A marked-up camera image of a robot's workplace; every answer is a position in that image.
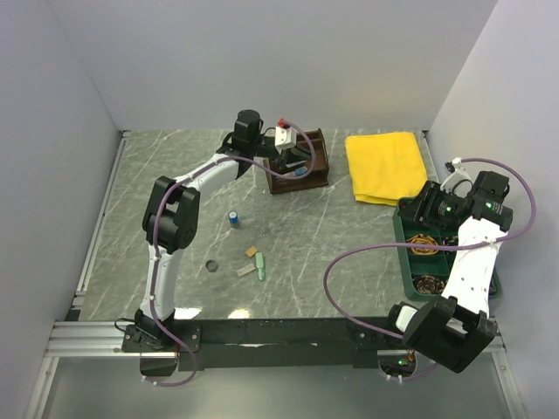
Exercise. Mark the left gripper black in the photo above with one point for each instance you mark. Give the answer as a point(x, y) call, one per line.
point(293, 155)

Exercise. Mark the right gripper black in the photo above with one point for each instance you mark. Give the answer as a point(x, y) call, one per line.
point(417, 211)

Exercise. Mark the brown wooden desk organizer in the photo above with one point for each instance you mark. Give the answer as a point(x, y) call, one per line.
point(318, 176)

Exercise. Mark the blue glue bottle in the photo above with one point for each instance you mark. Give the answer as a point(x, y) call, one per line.
point(234, 219)

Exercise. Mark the tan square eraser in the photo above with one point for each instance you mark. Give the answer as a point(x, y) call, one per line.
point(251, 251)

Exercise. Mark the beige rectangular eraser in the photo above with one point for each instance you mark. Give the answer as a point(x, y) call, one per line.
point(246, 270)

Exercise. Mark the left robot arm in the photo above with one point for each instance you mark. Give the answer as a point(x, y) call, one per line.
point(171, 217)

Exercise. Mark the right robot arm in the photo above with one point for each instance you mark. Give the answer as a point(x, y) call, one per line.
point(454, 327)

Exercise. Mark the yellow rubber bands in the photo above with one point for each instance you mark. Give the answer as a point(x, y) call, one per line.
point(425, 245)

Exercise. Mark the yellow folded cloth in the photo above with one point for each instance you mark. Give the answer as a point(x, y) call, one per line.
point(385, 167)

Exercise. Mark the dark binder clips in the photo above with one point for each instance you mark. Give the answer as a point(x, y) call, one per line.
point(452, 240)

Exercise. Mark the green compartment tray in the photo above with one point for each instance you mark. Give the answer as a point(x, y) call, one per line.
point(439, 265)

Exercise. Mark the brown rubber bands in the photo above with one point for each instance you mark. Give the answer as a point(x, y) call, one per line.
point(428, 284)

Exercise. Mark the small round dark cap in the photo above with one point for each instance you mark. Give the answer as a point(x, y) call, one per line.
point(211, 265)

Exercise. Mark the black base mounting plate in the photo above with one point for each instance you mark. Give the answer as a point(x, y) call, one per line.
point(401, 361)

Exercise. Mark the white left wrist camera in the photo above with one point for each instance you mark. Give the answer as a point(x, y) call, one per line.
point(285, 136)

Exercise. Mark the white aluminium table rail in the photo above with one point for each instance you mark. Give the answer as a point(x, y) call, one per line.
point(87, 268)

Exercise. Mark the front aluminium frame rail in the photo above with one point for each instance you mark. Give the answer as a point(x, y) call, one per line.
point(97, 339)

